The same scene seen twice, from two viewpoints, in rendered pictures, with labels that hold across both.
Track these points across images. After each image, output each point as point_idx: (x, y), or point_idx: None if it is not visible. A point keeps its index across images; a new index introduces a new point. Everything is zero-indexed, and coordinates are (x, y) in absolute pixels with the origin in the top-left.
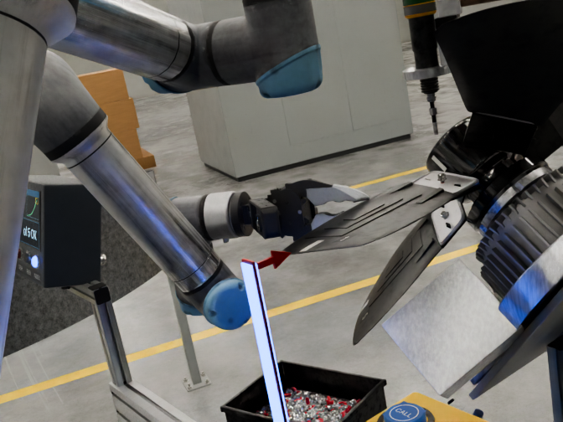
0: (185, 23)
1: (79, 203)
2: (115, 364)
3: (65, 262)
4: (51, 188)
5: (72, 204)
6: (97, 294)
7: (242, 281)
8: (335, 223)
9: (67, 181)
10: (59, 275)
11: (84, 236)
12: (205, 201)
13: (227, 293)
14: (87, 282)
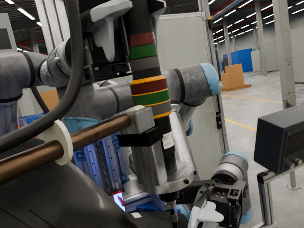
0: (100, 86)
1: (271, 133)
2: (262, 212)
3: (262, 155)
4: (260, 120)
5: (268, 131)
6: (258, 177)
7: (187, 211)
8: (159, 222)
9: (285, 119)
10: (258, 159)
11: (271, 149)
12: (219, 165)
13: (175, 208)
14: (270, 170)
